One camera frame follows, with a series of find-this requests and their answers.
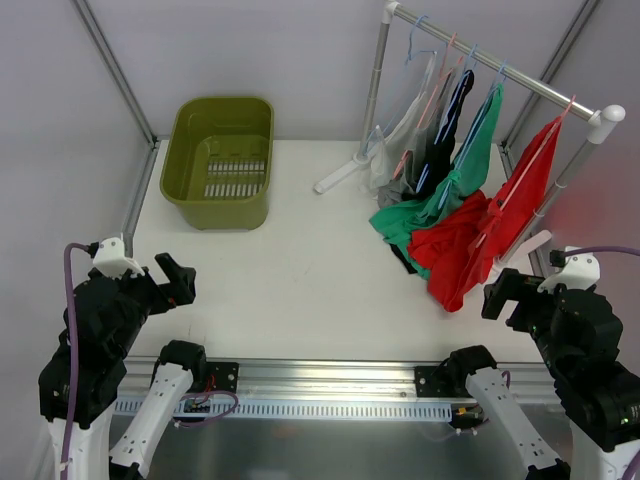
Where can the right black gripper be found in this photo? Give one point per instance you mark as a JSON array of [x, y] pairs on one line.
[[513, 293]]

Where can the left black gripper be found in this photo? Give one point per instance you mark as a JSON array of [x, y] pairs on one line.
[[163, 292]]

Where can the red tank top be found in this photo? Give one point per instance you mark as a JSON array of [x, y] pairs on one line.
[[459, 251]]

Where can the blue hanger of green top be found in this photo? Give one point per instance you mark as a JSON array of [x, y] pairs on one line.
[[450, 176]]

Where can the green tank top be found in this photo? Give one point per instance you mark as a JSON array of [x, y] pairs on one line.
[[470, 170]]

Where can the black tank top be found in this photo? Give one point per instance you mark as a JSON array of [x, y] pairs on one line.
[[402, 190]]

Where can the blue hanger of black top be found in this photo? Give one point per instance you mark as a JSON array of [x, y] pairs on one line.
[[441, 141]]

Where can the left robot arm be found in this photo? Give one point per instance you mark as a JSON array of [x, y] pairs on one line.
[[78, 387]]

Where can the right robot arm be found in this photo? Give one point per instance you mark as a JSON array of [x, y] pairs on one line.
[[577, 335]]

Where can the grey tank top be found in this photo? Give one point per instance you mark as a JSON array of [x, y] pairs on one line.
[[395, 176]]

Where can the white tank top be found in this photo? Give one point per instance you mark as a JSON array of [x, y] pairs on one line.
[[386, 148]]

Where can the blue hanger of white top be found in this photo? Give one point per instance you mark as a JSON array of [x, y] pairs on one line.
[[394, 98]]

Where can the pink hanger of grey top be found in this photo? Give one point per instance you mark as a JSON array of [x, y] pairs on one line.
[[440, 84]]

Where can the olive green plastic basket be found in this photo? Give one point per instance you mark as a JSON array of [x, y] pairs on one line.
[[217, 167]]

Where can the white metal clothes rack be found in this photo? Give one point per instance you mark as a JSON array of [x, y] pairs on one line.
[[601, 122]]

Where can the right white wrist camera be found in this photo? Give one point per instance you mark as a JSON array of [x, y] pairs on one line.
[[575, 269]]

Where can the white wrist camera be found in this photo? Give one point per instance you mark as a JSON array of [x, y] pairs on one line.
[[575, 269], [113, 260]]

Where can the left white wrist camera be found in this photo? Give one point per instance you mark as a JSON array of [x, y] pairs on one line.
[[113, 260]]

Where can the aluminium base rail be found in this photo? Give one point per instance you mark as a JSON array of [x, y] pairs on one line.
[[341, 380]]

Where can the white slotted cable duct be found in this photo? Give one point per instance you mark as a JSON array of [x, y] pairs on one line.
[[326, 410]]

